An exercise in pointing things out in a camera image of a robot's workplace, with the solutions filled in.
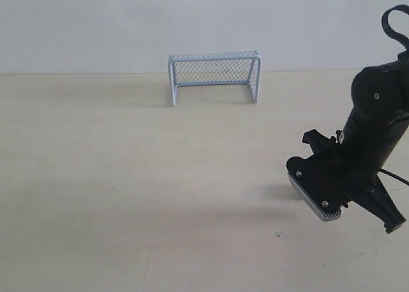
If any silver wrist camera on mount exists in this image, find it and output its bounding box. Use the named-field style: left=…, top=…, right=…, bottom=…
left=286, top=155, right=349, bottom=222

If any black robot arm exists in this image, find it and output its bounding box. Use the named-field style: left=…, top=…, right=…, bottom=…
left=287, top=54, right=408, bottom=233

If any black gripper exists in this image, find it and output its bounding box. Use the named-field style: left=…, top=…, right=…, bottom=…
left=302, top=108, right=408, bottom=234

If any black cable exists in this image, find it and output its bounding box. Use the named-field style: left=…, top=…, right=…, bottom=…
left=380, top=4, right=409, bottom=53

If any light blue mini soccer goal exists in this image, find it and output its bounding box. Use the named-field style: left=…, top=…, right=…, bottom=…
left=167, top=50, right=262, bottom=107

